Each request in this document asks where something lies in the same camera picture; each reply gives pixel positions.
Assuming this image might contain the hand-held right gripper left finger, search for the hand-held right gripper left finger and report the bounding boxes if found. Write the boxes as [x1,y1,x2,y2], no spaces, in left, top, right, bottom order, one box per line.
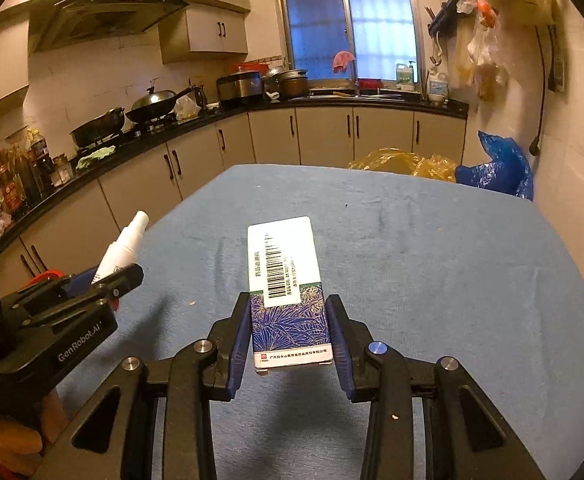
[32,291,253,480]

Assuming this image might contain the stacked metal pots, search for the stacked metal pots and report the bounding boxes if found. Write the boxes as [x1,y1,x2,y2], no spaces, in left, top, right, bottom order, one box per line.
[263,66,310,101]

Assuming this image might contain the person's left hand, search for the person's left hand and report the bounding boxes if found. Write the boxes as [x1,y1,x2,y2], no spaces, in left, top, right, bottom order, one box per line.
[0,387,67,478]

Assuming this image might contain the hanging plastic bags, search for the hanging plastic bags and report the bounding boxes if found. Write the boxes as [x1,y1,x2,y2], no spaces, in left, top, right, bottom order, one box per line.
[454,2,510,101]

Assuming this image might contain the steel range hood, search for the steel range hood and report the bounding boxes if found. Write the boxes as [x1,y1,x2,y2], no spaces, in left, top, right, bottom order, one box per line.
[28,0,190,53]

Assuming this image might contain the black kitchen countertop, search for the black kitchen countertop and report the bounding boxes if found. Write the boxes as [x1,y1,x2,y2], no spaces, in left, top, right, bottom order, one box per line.
[0,91,470,256]

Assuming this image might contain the wall power strip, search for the wall power strip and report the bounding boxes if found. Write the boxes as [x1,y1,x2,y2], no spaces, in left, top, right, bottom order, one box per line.
[546,25,567,93]

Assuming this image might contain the blue plastic bag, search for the blue plastic bag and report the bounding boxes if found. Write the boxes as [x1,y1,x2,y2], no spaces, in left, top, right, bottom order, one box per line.
[456,130,535,202]

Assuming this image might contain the steel rice cooker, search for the steel rice cooker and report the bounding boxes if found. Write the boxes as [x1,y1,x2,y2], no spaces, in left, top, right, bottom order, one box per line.
[216,71,263,109]

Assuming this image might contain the white plastic bag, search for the white plastic bag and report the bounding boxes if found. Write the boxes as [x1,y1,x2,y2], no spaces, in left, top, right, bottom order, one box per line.
[174,94,203,121]

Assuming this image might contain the white detergent jug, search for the white detergent jug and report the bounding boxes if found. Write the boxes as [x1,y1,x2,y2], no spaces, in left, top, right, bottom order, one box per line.
[428,71,450,106]

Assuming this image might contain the black gas stove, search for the black gas stove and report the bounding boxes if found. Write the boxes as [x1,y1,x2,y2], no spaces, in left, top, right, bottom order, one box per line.
[72,110,207,153]

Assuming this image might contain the white spray bottle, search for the white spray bottle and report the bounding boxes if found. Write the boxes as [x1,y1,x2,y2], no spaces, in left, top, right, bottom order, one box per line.
[92,210,151,286]

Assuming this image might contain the green cloth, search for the green cloth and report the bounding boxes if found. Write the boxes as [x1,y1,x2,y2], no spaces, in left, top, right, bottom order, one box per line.
[75,146,117,171]

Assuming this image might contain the green label detergent bottle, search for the green label detergent bottle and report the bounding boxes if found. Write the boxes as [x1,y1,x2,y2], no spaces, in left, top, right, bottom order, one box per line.
[396,60,417,92]

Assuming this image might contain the black wall rack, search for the black wall rack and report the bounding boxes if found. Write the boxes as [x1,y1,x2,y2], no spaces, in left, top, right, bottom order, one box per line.
[427,0,465,38]

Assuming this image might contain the lidded wok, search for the lidded wok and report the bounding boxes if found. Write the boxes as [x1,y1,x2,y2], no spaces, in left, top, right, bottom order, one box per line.
[124,77,195,125]

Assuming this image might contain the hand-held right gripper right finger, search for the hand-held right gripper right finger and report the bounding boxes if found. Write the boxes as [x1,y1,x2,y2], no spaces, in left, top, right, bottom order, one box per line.
[326,294,547,480]

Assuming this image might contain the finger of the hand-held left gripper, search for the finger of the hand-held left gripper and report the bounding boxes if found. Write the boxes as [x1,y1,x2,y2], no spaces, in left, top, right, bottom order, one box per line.
[2,269,98,311]
[27,262,145,329]

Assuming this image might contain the blue leaf-print medicine box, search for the blue leaf-print medicine box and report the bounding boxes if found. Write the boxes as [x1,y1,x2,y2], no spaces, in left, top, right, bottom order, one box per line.
[247,216,335,376]

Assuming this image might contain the black frying pan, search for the black frying pan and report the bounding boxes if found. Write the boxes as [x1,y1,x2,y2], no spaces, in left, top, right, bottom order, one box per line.
[69,106,126,147]

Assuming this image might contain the black power cable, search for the black power cable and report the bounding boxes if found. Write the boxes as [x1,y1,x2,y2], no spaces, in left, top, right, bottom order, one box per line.
[529,25,557,157]

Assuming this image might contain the cream wall cabinets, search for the cream wall cabinets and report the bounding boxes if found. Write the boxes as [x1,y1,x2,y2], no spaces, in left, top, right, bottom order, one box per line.
[0,0,251,118]

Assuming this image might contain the blue tablecloth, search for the blue tablecloth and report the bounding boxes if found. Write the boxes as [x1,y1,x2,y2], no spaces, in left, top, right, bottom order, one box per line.
[47,163,584,480]

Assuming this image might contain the kitchen window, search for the kitchen window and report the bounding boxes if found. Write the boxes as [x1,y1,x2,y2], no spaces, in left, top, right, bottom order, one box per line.
[276,0,425,83]

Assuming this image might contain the row of sauce bottles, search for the row of sauce bottles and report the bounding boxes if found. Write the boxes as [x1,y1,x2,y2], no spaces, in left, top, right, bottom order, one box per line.
[0,130,75,216]

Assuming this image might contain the yellow plastic bag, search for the yellow plastic bag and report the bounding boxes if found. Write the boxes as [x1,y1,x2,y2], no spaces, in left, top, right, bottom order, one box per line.
[348,147,458,183]

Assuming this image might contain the cream kitchen base cabinets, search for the cream kitchen base cabinets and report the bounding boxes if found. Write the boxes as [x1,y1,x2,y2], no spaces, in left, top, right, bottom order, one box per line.
[0,105,470,291]

